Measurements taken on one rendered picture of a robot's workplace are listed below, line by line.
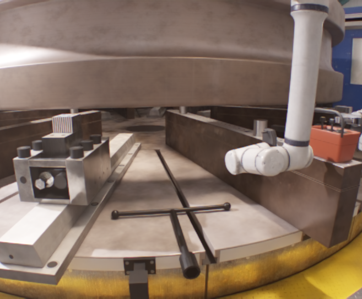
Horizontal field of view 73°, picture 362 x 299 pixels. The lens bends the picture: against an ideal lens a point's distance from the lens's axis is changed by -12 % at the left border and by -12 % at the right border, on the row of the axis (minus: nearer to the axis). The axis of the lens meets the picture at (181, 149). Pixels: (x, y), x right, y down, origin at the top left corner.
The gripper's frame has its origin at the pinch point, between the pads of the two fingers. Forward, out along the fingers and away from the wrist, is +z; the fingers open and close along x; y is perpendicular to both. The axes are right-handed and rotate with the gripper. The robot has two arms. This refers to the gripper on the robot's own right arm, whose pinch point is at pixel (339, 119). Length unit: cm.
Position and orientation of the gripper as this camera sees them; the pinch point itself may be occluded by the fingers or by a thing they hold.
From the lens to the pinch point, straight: 140.5
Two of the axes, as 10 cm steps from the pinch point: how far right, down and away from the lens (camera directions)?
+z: -9.3, 0.9, -3.6
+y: 0.0, -9.7, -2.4
